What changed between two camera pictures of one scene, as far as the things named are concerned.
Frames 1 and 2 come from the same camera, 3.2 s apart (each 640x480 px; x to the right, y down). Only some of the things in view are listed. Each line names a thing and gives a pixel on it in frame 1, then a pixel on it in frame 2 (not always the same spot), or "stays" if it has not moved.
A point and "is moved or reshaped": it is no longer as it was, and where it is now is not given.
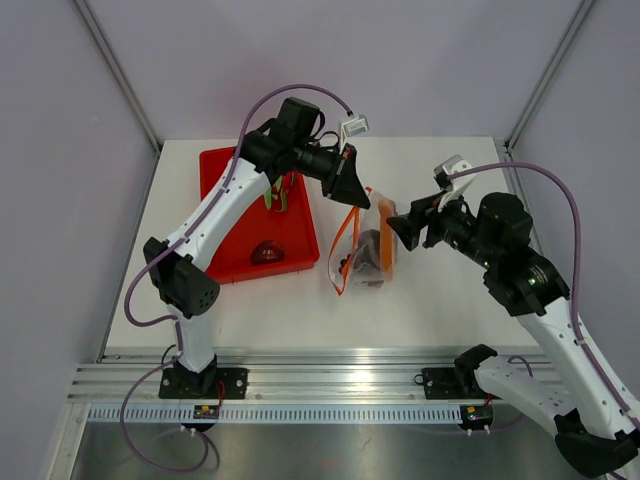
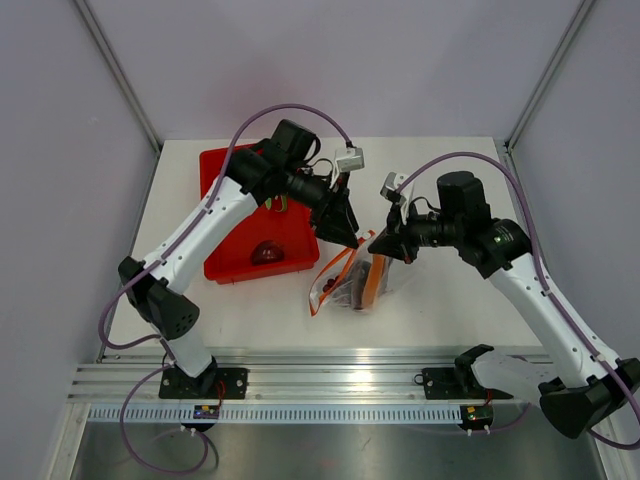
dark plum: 369,248 → 359,278
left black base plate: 179,383 stays
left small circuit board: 206,412 stays
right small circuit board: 479,414 stays
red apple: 267,252 stays
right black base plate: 453,383 stays
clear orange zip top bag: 365,253 is moved or reshaped
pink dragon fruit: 276,196 stays
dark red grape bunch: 343,263 → 330,283
